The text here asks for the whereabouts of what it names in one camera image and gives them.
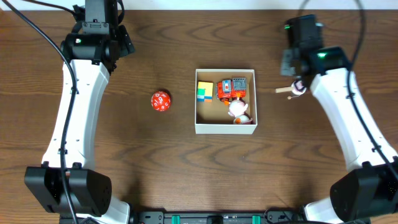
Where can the white cardboard box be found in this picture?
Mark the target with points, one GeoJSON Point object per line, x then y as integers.
{"type": "Point", "coordinates": [212, 118]}

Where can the red toy fire truck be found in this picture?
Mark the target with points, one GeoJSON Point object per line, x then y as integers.
{"type": "Point", "coordinates": [231, 89]}

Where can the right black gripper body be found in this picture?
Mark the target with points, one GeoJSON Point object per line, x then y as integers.
{"type": "Point", "coordinates": [298, 57]}

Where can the colourful puzzle cube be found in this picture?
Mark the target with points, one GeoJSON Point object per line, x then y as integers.
{"type": "Point", "coordinates": [205, 92]}

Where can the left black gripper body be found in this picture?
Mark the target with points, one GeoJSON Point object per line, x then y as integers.
{"type": "Point", "coordinates": [125, 43]}

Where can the pink white pig toy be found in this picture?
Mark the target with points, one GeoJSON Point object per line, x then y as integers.
{"type": "Point", "coordinates": [237, 109]}

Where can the red many-sided die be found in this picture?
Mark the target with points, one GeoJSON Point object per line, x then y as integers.
{"type": "Point", "coordinates": [161, 101]}

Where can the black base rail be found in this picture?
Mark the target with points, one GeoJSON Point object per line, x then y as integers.
{"type": "Point", "coordinates": [267, 217]}

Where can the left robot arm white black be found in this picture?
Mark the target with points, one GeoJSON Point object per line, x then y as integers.
{"type": "Point", "coordinates": [66, 182]}

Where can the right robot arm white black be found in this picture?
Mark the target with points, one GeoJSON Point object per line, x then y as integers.
{"type": "Point", "coordinates": [370, 187]}

